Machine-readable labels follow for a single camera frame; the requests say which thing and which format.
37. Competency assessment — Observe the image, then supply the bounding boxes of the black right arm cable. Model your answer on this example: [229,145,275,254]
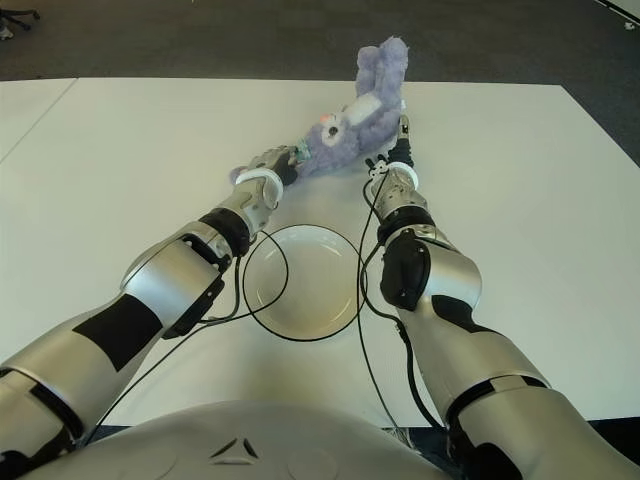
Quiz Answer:
[354,172,401,436]

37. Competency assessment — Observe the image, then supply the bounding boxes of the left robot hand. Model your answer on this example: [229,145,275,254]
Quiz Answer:
[245,144,300,189]

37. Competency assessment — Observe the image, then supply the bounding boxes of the white plate with black rim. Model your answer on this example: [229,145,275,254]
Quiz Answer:
[242,224,369,343]

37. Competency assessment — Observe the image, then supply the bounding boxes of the purple plush bunny doll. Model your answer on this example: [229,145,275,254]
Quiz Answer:
[228,35,411,187]

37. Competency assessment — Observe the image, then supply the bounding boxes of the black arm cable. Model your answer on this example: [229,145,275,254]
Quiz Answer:
[79,229,291,446]
[354,172,401,436]

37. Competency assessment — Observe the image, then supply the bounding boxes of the grey robot torso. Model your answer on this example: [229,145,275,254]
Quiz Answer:
[19,399,451,480]

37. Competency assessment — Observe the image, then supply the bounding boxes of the black office chair base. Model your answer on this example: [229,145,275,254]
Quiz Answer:
[0,7,42,32]

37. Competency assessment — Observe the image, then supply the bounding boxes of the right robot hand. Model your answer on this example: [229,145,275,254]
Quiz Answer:
[364,113,417,177]

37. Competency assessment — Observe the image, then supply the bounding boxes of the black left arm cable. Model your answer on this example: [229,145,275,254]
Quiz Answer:
[79,229,291,446]

